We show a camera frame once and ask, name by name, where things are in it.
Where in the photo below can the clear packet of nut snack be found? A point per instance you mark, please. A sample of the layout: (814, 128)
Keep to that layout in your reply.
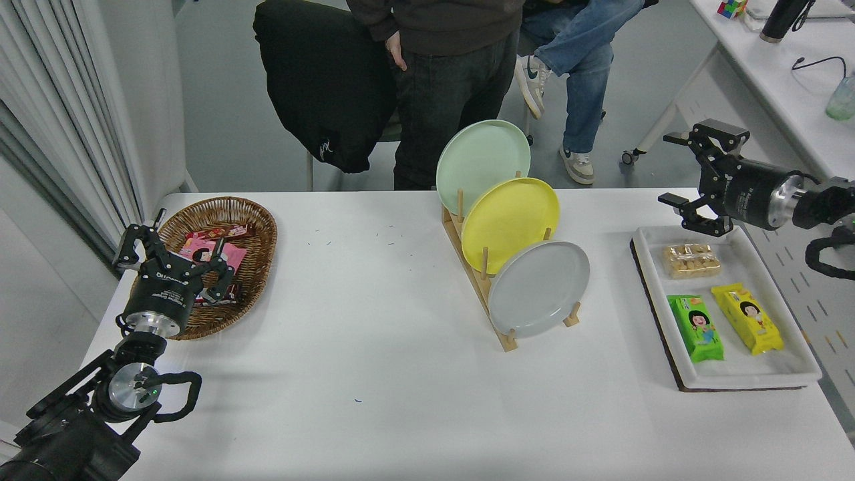
(691, 260)

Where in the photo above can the pink snack box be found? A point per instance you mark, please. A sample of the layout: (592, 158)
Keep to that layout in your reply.
(230, 257)

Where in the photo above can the black bottle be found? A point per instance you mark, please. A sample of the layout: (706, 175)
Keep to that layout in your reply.
(778, 20)

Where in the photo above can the brown wicker basket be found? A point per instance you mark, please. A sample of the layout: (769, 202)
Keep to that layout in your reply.
(257, 267)

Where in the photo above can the standing person's hand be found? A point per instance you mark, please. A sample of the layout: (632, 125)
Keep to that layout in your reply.
(398, 52)

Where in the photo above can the seated person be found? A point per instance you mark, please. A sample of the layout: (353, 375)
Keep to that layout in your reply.
(588, 67)

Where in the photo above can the white rectangular tray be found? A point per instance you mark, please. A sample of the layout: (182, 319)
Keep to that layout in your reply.
(735, 371)

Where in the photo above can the standing person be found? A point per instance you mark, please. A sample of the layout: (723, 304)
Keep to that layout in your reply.
(454, 87)

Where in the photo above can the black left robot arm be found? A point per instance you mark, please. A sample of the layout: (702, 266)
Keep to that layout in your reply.
(60, 441)

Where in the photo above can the green translucent cup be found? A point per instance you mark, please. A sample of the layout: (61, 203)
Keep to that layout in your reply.
(841, 100)

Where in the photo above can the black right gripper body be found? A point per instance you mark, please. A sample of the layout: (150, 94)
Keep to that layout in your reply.
(755, 194)

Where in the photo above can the yellow plate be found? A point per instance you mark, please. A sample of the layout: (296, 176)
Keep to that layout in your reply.
(507, 220)

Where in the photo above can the red snack bar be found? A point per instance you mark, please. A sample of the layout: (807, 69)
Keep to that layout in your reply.
(227, 231)

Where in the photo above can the wooden plate rack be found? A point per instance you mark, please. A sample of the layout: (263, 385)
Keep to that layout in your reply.
(509, 341)

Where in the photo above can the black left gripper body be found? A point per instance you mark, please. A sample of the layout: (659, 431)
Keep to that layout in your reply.
(163, 294)

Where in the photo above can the black jacket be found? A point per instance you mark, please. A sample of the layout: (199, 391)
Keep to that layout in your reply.
(327, 87)

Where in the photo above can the yellow snack packet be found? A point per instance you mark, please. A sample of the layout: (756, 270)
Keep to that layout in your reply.
(747, 319)

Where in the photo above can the colourful puzzle cube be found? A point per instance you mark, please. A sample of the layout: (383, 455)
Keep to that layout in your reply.
(731, 8)

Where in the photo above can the green snack packet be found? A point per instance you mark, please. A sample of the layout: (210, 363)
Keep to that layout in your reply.
(696, 329)

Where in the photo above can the pale green plate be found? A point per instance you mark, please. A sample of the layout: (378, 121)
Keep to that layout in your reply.
(477, 164)

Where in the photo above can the dark snack bar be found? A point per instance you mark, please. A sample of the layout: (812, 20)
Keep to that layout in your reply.
(234, 291)

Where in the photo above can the white pleated curtain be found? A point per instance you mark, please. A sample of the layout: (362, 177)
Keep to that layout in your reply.
(53, 100)

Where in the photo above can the grey plate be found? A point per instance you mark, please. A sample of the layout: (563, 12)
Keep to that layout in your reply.
(538, 290)

